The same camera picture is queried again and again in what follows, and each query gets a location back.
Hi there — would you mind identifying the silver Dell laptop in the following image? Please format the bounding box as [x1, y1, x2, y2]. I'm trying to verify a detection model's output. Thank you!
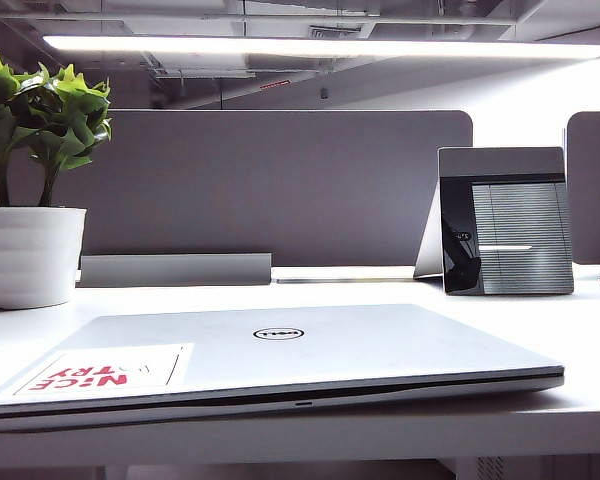
[0, 303, 566, 434]

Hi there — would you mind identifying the wide grey desk partition panel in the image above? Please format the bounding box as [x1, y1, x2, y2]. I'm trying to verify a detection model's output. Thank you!
[0, 108, 474, 269]

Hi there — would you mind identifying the long ceiling light bar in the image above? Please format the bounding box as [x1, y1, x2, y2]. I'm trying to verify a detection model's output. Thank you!
[41, 34, 600, 61]

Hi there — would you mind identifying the ceiling air vent grille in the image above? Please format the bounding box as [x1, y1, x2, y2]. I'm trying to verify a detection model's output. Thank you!
[308, 24, 367, 40]

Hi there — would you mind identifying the black and silver standing device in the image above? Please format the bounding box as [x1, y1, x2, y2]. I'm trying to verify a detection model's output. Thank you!
[412, 145, 576, 297]

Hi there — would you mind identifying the white ribbed plant pot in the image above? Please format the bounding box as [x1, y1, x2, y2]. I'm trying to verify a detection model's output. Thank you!
[0, 205, 88, 312]

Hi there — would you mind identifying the green artificial plant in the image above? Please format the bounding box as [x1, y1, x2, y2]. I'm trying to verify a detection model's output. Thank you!
[0, 53, 114, 208]

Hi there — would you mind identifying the narrow grey desk partition panel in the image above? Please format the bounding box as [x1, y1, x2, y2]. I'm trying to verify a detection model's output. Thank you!
[565, 110, 600, 266]

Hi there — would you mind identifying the long grey metal partition bracket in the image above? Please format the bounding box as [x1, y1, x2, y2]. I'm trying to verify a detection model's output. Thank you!
[76, 252, 273, 288]

